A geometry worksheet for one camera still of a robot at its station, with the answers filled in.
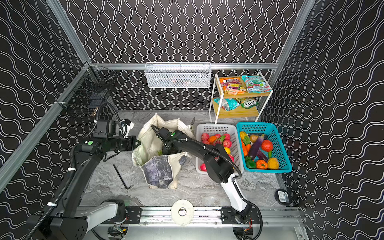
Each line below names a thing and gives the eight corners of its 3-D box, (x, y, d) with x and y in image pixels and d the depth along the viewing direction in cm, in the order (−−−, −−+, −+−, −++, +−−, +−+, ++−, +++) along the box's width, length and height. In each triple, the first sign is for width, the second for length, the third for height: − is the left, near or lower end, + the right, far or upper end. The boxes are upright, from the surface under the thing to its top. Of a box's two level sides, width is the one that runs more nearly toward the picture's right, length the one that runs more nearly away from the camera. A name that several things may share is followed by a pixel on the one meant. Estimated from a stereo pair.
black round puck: (277, 205, 79) (279, 204, 78) (272, 189, 85) (273, 188, 83) (292, 205, 79) (294, 204, 78) (285, 189, 85) (287, 188, 83)
